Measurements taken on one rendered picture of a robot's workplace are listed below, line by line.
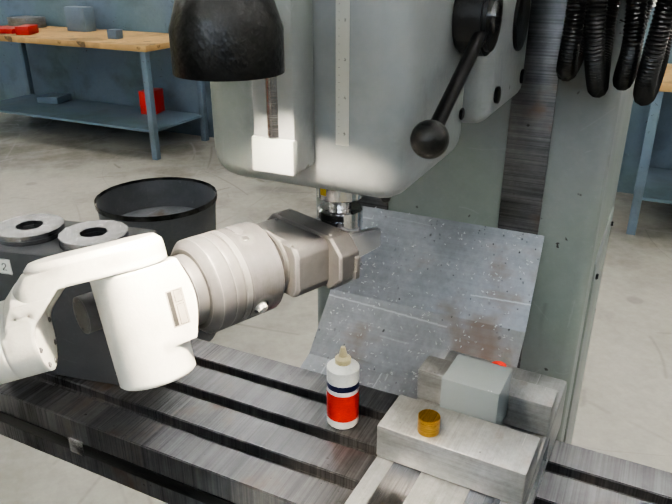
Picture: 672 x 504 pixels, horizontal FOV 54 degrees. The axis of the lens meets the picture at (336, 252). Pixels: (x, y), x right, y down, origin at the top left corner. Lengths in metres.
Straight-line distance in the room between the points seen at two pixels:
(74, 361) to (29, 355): 0.42
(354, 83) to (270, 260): 0.17
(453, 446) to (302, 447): 0.23
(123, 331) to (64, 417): 0.40
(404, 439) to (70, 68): 6.59
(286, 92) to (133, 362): 0.25
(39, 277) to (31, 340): 0.05
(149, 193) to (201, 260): 2.40
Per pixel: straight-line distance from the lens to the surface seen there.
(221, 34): 0.41
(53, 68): 7.26
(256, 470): 0.81
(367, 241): 0.69
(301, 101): 0.55
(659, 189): 4.39
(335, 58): 0.55
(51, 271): 0.55
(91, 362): 0.98
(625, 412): 2.67
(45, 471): 2.42
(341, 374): 0.81
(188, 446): 0.85
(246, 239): 0.60
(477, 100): 0.72
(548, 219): 1.02
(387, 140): 0.55
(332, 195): 0.66
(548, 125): 0.98
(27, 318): 0.56
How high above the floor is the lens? 1.51
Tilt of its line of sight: 24 degrees down
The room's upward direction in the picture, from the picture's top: straight up
